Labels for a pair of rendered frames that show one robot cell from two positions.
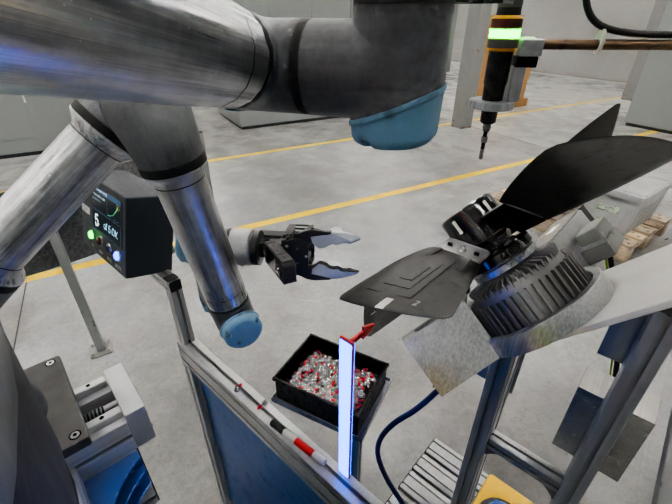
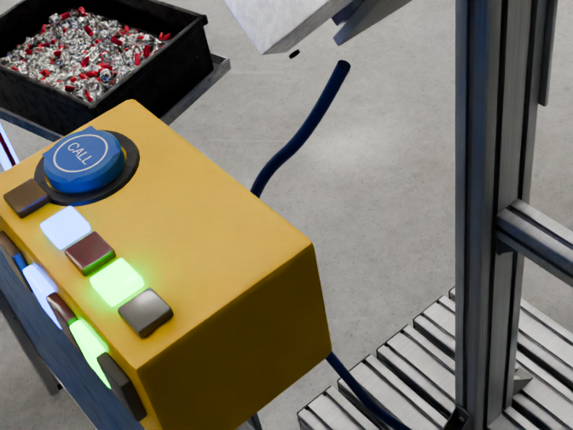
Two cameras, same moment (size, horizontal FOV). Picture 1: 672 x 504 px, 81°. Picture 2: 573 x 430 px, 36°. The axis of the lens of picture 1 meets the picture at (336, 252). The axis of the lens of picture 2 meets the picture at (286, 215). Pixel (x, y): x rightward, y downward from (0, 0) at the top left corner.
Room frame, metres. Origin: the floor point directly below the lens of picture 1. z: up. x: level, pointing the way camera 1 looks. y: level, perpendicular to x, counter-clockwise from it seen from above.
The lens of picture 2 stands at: (-0.07, -0.38, 1.36)
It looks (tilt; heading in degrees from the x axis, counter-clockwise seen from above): 46 degrees down; 17
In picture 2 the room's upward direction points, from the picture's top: 11 degrees counter-clockwise
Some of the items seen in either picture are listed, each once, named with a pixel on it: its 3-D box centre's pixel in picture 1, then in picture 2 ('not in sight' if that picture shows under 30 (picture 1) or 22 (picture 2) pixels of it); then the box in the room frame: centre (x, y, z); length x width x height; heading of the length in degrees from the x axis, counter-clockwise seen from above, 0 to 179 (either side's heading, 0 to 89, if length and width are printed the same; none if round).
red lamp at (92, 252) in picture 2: not in sight; (89, 253); (0.17, -0.21, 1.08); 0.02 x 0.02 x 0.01; 48
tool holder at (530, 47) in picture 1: (503, 74); not in sight; (0.66, -0.26, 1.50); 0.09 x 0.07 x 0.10; 83
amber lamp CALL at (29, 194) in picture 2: not in sight; (26, 198); (0.21, -0.17, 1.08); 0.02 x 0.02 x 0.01; 48
